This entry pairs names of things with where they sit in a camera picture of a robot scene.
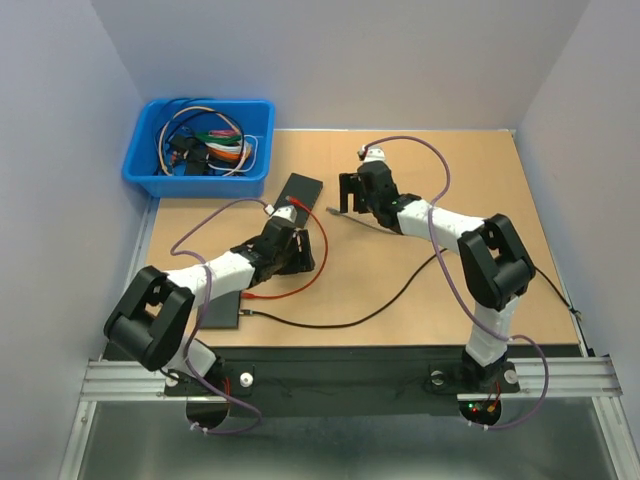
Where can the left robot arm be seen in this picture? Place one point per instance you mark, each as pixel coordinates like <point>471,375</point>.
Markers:
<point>149,321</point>

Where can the aluminium frame rail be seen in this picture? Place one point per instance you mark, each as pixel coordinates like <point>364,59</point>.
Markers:
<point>538,376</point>

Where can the black network switch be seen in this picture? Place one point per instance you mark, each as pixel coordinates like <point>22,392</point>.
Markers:
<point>222,312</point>
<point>305,189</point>

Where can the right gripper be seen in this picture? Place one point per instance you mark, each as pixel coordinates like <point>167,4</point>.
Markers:
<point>348,183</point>

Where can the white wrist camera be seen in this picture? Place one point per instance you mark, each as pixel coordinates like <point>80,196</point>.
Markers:
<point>371,154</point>
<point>287,212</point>

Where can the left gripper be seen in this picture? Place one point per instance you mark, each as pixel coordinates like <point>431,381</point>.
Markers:
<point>302,261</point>

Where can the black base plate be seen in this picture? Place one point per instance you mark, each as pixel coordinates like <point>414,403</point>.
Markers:
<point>357,381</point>

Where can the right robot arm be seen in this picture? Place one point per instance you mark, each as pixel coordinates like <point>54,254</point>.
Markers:
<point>496,266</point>

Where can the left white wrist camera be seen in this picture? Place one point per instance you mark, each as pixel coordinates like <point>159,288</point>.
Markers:
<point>287,212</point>

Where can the blue plastic bin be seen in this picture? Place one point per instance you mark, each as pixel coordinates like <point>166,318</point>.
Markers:
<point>147,161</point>

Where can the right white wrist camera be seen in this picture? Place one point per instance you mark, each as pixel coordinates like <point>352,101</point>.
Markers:
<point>371,154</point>

